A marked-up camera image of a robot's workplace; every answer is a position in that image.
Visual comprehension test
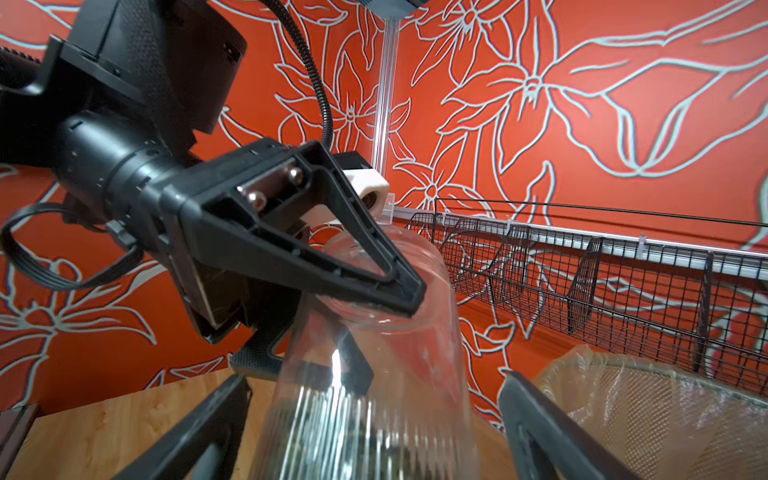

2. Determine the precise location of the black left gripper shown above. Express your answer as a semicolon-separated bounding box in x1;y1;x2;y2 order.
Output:
143;139;426;396

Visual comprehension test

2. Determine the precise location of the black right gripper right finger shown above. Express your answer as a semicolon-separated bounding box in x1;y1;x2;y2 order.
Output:
498;372;637;479

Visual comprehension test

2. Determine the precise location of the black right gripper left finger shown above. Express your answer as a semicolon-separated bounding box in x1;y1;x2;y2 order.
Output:
115;374;252;479

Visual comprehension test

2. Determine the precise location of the clear jar with tea leaves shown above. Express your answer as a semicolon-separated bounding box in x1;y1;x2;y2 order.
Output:
249;225;480;479

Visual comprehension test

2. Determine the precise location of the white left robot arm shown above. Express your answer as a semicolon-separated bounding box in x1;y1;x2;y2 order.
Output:
1;1;426;380

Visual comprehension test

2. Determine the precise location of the yellow plastic bin liner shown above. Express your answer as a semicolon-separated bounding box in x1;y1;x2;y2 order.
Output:
533;345;767;479

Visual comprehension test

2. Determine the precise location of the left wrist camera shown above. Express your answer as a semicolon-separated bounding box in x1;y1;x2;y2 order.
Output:
301;152;390;228

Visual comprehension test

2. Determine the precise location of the black wire wall basket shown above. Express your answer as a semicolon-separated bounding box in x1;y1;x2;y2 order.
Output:
407;211;767;396

